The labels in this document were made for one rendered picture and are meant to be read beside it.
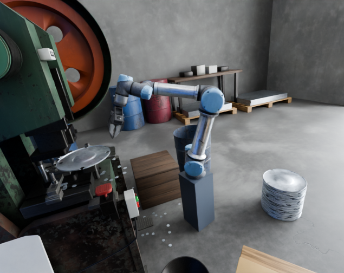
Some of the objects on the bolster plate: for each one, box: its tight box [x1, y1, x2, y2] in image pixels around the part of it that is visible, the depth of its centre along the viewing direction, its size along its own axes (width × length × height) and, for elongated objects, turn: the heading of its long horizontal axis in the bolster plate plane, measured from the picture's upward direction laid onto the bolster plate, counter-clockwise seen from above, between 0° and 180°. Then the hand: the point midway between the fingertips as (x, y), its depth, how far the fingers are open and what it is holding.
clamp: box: [45, 173, 64, 205], centre depth 89 cm, size 6×17×10 cm, turn 34°
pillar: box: [37, 165, 49, 183], centre depth 94 cm, size 2×2×14 cm
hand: (112, 136), depth 108 cm, fingers closed
